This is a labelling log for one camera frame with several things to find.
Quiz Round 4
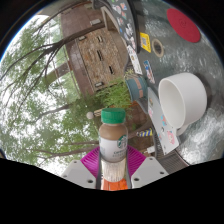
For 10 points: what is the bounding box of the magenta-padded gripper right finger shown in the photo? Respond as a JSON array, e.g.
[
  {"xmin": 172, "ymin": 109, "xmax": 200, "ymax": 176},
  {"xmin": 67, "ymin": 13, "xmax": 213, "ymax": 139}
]
[{"xmin": 124, "ymin": 145, "xmax": 170, "ymax": 190}]

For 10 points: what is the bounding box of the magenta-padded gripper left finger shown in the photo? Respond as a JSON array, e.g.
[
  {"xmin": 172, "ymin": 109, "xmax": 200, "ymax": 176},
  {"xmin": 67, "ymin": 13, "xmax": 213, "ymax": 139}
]
[{"xmin": 60, "ymin": 146, "xmax": 103, "ymax": 190}]

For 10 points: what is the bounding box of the green-capped coffee drink bottle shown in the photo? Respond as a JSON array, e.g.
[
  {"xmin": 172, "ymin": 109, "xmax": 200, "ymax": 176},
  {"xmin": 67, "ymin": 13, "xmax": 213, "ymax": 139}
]
[{"xmin": 98, "ymin": 107, "xmax": 129, "ymax": 183}]

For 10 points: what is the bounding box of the leaning grey-trunk tree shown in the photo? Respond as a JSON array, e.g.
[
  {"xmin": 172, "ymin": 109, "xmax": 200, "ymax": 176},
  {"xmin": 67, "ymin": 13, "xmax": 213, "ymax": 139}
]
[{"xmin": 0, "ymin": 99, "xmax": 101, "ymax": 168}]

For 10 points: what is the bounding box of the blue yellow striped cone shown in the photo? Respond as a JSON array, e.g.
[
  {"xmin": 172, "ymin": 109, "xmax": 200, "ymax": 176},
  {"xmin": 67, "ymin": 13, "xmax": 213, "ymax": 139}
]
[{"xmin": 136, "ymin": 128, "xmax": 154, "ymax": 138}]

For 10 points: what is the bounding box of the green plant in blue pot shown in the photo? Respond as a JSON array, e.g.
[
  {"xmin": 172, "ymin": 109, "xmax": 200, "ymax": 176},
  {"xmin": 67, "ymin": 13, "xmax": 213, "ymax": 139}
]
[{"xmin": 96, "ymin": 74, "xmax": 149, "ymax": 109}]

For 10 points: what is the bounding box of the white ceramic mug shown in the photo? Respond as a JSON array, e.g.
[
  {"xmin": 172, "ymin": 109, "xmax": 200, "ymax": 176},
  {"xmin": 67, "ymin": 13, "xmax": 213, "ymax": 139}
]
[{"xmin": 157, "ymin": 72, "xmax": 208, "ymax": 136}]

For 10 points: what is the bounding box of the blue printed card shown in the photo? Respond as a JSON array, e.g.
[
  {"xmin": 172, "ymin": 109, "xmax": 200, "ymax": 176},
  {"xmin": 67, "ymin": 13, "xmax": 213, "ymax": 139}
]
[{"xmin": 143, "ymin": 59, "xmax": 156, "ymax": 84}]

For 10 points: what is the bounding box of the white printed booklet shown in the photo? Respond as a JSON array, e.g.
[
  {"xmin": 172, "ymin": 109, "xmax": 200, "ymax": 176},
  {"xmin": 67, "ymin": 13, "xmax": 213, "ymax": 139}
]
[{"xmin": 126, "ymin": 44, "xmax": 144, "ymax": 75}]

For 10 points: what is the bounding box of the dark-trunk branching tree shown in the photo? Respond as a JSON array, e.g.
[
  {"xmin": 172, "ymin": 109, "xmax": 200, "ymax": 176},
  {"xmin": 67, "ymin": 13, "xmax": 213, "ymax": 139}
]
[{"xmin": 0, "ymin": 13, "xmax": 108, "ymax": 101}]

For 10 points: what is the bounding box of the yellow card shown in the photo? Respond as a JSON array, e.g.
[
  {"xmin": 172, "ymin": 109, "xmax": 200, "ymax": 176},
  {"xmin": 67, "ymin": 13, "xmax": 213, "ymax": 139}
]
[{"xmin": 139, "ymin": 32, "xmax": 152, "ymax": 53}]

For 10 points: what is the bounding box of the concrete basin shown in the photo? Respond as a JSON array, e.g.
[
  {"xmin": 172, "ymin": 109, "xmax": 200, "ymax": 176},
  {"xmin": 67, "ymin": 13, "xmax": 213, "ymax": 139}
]
[{"xmin": 99, "ymin": 6, "xmax": 129, "ymax": 61}]

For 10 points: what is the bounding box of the flat round red coaster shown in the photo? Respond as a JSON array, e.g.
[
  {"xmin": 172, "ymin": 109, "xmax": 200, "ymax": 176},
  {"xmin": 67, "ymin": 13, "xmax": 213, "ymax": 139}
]
[{"xmin": 166, "ymin": 8, "xmax": 202, "ymax": 44}]

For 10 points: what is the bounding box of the black laptop with stickers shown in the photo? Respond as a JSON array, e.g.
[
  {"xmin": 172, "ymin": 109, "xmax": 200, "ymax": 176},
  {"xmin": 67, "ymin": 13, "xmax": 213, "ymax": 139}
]
[{"xmin": 106, "ymin": 0, "xmax": 139, "ymax": 51}]

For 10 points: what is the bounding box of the wooden lamp post with globe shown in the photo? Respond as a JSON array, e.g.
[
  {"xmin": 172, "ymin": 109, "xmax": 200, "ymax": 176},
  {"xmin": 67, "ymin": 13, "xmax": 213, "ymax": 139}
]
[{"xmin": 85, "ymin": 108, "xmax": 104, "ymax": 120}]

